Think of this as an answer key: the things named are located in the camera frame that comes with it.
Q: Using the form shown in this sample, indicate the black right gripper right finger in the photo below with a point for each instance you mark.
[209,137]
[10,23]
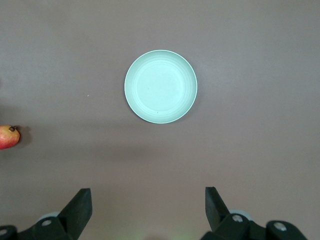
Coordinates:
[232,228]

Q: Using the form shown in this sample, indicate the pale green round plate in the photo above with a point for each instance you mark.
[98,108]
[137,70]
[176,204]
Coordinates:
[160,86]

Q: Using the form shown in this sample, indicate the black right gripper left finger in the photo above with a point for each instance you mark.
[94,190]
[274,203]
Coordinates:
[62,225]

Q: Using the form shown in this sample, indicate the red apple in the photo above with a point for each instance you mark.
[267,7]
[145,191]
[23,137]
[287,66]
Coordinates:
[7,137]

